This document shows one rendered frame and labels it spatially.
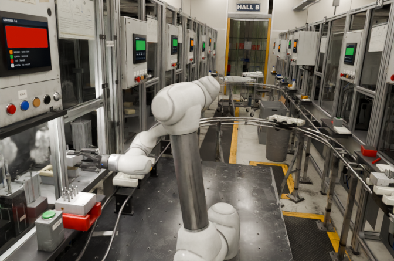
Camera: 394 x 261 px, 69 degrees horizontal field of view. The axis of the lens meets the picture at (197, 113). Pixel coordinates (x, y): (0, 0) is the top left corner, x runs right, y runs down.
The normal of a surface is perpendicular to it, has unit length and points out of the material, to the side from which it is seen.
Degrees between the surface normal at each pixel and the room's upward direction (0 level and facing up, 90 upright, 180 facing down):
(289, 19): 90
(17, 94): 90
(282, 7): 90
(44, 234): 90
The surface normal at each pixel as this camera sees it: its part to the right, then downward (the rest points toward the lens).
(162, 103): -0.52, 0.09
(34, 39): 0.99, 0.07
